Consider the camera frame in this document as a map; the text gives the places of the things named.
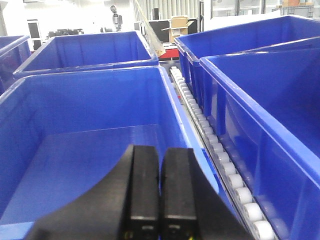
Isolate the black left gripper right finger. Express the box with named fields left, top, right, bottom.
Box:
left=160, top=147, right=253, bottom=240

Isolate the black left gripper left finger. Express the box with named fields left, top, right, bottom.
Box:
left=25, top=144, right=159, bottom=240

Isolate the white roller conveyor track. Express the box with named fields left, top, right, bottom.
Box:
left=169, top=66, right=278, bottom=240

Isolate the blue plastic bin centre-left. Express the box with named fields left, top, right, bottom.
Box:
left=0, top=66, right=225, bottom=240

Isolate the blue plastic bin centre-right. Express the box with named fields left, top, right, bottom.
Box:
left=200, top=48, right=320, bottom=240

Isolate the blue plastic bin far left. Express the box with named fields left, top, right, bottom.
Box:
left=13, top=31, right=159, bottom=79

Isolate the cardboard box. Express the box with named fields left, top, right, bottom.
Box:
left=161, top=15, right=194, bottom=43

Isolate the blue plastic crate far right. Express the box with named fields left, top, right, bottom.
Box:
left=174, top=15, right=320, bottom=108

